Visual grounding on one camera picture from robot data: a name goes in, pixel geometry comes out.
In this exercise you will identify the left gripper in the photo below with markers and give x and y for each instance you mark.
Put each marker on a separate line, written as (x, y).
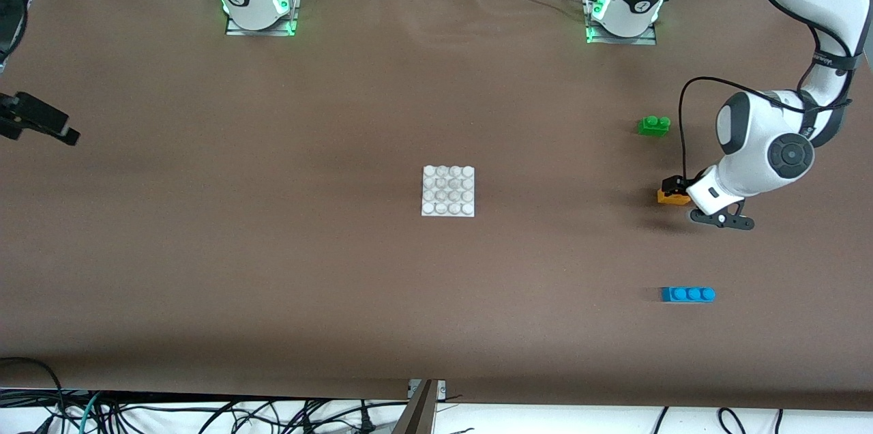
(674, 184)

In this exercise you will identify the yellow two-stud block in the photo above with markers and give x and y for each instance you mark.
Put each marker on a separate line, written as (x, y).
(672, 200)

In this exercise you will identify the white studded base plate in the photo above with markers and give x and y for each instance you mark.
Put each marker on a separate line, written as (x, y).
(448, 192)

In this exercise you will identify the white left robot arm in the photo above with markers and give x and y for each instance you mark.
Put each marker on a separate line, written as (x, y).
(764, 140)

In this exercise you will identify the green two-stud block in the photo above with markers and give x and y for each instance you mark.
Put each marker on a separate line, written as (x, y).
(653, 127)

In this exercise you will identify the blue three-stud block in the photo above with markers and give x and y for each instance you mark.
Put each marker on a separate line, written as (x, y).
(687, 295)

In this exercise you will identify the brown table cover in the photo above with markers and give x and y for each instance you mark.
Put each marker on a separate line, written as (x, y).
(436, 79)

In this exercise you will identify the aluminium profile beam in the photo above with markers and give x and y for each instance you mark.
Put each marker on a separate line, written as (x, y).
(415, 413)

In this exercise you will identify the small metal table bracket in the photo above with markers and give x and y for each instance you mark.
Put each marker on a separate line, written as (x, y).
(440, 389)

